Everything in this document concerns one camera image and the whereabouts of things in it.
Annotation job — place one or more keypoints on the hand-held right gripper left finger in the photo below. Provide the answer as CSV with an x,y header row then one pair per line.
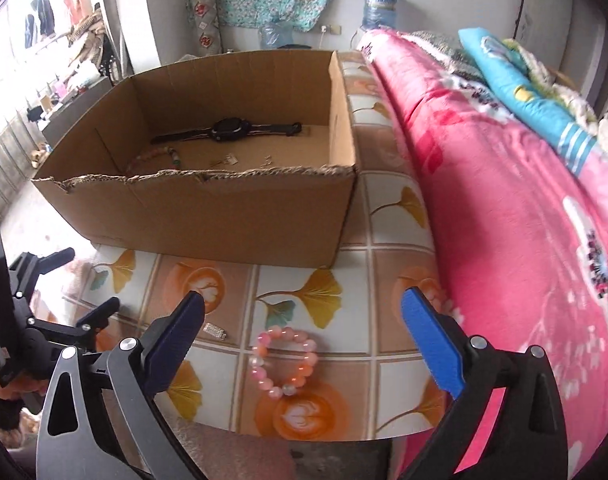
x,y
176,340

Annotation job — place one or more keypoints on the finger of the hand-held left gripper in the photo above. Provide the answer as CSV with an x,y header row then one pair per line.
x,y
44,262
96,315

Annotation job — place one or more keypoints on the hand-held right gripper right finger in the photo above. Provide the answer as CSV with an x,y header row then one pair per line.
x,y
434,340

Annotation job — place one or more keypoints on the brown cardboard box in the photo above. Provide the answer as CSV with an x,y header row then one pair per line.
x,y
209,220

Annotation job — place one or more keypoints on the person's left hand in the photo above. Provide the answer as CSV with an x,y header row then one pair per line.
x,y
14,389

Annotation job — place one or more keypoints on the ginkgo patterned table cover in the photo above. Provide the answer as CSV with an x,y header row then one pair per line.
x,y
384,310

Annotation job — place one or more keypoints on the dark cabinet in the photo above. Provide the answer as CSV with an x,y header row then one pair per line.
x,y
69,115

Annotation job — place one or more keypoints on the pink floral blanket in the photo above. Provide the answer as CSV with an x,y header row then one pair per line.
x,y
509,210

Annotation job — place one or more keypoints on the hanging clothes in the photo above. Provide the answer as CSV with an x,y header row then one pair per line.
x,y
41,15

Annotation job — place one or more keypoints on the blue patterned quilt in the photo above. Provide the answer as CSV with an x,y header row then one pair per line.
x,y
524,95

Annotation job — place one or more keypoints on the grey lace cloth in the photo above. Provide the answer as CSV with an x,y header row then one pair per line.
x,y
444,52

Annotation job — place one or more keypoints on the white floral quilt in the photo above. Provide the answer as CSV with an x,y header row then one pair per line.
x,y
549,75

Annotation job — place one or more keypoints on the clear empty water jug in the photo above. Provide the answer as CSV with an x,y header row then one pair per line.
x,y
276,35

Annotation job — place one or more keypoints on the blue water bottle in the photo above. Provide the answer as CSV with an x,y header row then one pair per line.
x,y
380,7

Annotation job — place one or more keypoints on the grey door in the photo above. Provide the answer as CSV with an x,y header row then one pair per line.
x,y
584,35

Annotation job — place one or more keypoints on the white wall socket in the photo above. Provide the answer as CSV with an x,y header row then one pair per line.
x,y
331,29

